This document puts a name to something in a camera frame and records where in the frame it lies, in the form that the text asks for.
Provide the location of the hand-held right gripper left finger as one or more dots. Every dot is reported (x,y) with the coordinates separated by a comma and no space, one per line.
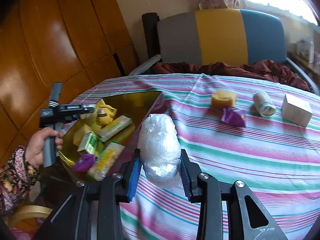
(133,180)

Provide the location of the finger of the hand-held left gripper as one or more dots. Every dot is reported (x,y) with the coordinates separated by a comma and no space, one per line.
(87,110)

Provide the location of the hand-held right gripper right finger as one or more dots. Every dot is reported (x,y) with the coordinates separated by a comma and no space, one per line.
(186,177)

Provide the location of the yellow green cracker packet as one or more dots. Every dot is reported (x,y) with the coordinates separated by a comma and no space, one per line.
(115,127)
(107,158)

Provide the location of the clear plastic bag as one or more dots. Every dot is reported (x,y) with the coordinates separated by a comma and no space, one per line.
(157,140)

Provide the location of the purple snack packet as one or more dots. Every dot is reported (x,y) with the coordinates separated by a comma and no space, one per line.
(233,117)
(83,162)

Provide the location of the golden cardboard box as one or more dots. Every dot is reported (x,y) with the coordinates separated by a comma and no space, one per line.
(140,102)

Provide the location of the person's left forearm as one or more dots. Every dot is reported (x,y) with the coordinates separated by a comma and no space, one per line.
(15,180)

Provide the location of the person's left hand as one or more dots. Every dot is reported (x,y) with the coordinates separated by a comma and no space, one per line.
(36,147)

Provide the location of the green white carton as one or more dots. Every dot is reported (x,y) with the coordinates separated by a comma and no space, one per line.
(88,143)

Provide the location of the striped tablecloth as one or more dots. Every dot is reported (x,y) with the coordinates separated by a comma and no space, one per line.
(237,160)

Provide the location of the wooden wardrobe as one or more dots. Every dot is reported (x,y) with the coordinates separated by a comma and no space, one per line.
(50,42)

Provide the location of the yellow sponge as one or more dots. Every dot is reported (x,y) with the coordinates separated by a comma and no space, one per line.
(223,98)

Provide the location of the black rolled mat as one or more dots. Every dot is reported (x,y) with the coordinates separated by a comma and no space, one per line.
(150,35)

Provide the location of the curved wooden chair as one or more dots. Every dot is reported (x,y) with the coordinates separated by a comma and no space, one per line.
(27,211)

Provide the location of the rolled white cloth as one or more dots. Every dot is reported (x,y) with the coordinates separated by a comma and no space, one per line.
(262,105)

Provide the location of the maroon blanket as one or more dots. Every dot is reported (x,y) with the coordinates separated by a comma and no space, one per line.
(250,70)

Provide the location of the white cardboard box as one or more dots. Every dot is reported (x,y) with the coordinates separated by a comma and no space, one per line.
(296,110)

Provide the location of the grey yellow blue chair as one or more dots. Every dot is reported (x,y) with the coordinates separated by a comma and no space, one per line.
(220,37)

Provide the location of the wooden side table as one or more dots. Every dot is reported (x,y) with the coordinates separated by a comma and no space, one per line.
(307,67)

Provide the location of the white plastic container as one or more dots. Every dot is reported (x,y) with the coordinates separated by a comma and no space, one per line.
(305,50)

